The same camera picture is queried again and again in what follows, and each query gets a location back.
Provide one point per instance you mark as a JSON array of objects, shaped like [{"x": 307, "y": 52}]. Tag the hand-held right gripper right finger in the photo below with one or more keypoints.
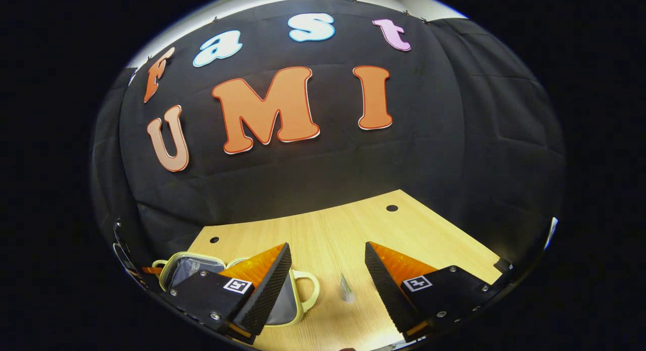
[{"x": 386, "y": 290}]

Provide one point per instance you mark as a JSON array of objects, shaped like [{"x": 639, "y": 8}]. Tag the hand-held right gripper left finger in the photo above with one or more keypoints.
[{"x": 267, "y": 295}]

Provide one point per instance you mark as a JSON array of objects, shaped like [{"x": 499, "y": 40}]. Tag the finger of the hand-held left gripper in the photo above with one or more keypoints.
[{"x": 151, "y": 270}]

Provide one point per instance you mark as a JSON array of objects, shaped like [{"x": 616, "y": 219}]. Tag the green white skin care tube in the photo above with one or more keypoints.
[{"x": 346, "y": 290}]

